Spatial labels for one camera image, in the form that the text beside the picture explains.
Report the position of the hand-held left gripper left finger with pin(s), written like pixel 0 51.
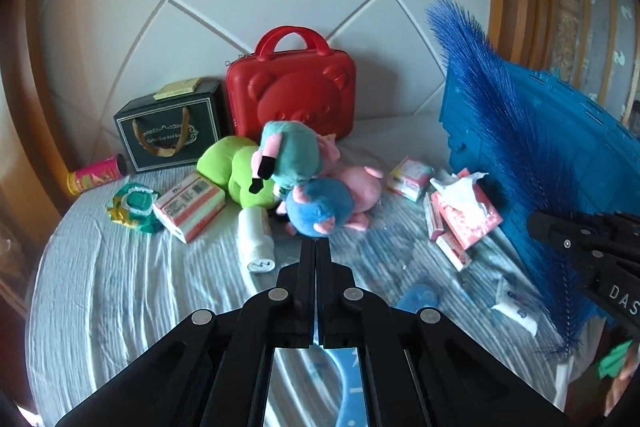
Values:
pixel 308 257

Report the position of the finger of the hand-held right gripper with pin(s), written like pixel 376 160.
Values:
pixel 555 232

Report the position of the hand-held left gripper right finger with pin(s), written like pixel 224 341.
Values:
pixel 325 257

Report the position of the blue plastic crate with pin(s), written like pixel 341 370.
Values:
pixel 585 147

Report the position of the blue plush toy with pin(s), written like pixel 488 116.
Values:
pixel 317 204

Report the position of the white plastic bottle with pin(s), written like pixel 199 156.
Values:
pixel 256 242

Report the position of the green paper piece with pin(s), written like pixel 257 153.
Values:
pixel 616 354

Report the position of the pink plush toy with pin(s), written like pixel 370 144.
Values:
pixel 361 188

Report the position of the white wipes packet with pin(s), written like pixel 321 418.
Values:
pixel 515 306

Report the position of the pink tissue pack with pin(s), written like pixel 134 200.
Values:
pixel 467 214

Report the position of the blue round lid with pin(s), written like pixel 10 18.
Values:
pixel 419 297

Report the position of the slim pink box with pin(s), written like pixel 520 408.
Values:
pixel 454 252
pixel 432 217

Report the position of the teal flamingo plush toy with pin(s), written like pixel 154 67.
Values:
pixel 292 152

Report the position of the small pink white box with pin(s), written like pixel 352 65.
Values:
pixel 409 177

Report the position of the green plush toy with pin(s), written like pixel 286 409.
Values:
pixel 225 164

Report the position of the white red carton box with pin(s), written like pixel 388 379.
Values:
pixel 192 207

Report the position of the red bear suitcase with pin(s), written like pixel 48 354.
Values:
pixel 300 99

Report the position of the green yellow snack packet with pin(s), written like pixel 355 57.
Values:
pixel 132 206

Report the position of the dark gift box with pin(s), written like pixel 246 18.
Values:
pixel 165 134

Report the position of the beige card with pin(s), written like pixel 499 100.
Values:
pixel 177 88

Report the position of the pink chip can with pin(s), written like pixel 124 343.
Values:
pixel 97 176

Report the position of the patterned grey curtain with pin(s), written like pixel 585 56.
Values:
pixel 595 7

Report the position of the wooden bed frame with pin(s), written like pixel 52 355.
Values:
pixel 20 107

